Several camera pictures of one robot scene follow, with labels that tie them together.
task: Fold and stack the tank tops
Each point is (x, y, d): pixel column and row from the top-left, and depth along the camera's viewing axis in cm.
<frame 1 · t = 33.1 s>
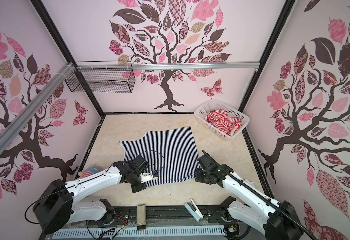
left hand: (141, 186, 82), fingers closed
right hand: (196, 175, 82), fingers closed
red white striped tank top: (220, 119, 110), point 7 cm above the table

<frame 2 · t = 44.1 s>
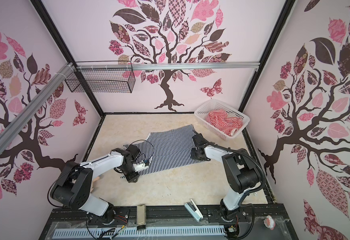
left hand: (131, 179, 86), fingers open
right hand: (195, 154, 96), fingers closed
the named things where they were.

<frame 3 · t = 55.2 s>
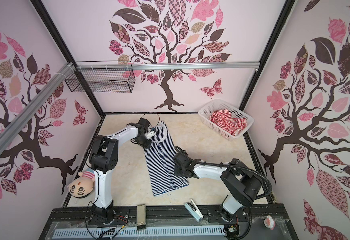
left hand: (146, 146, 100), fingers open
right hand: (176, 169, 89), fingers closed
navy white striped tank top: (161, 167, 92), on the table
the other named things where they were.

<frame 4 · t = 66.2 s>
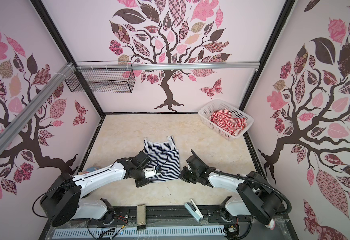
left hand: (145, 180, 84), fingers closed
right hand: (177, 175, 85), fingers closed
navy white striped tank top: (165, 155, 95), point 3 cm above the table
the other named things where they were.

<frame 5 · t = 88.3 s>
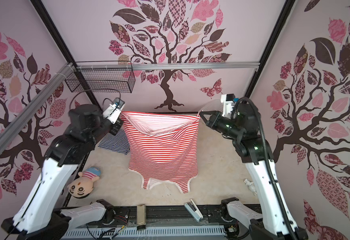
left hand: (117, 113, 62), fingers closed
right hand: (200, 112, 58), fingers closed
red white striped tank top: (163, 147, 67), point 30 cm above the table
navy white striped tank top: (119, 143, 102), point 2 cm above the table

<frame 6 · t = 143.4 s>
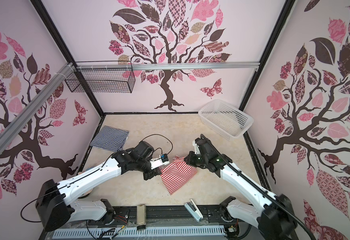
left hand: (157, 173, 77), fingers closed
right hand: (183, 157, 79), fingers closed
red white striped tank top: (177, 174, 79), point 11 cm above the table
the other named things where they were.

